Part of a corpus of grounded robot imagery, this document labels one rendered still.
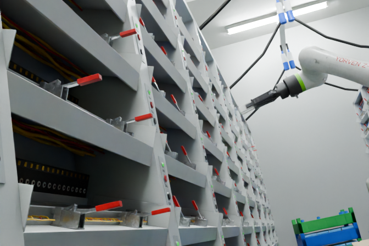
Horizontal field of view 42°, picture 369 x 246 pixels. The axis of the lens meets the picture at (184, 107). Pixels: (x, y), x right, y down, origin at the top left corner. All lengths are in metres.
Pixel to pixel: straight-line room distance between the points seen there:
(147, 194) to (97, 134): 0.33
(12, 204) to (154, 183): 0.63
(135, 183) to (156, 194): 0.06
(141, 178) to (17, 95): 0.58
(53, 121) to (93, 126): 0.13
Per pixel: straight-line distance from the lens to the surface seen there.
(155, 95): 1.33
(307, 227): 2.69
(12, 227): 0.54
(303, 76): 2.23
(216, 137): 2.56
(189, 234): 1.36
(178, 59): 1.95
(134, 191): 1.15
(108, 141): 0.89
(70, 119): 0.75
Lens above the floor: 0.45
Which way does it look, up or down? 16 degrees up
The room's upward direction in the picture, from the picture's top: 12 degrees counter-clockwise
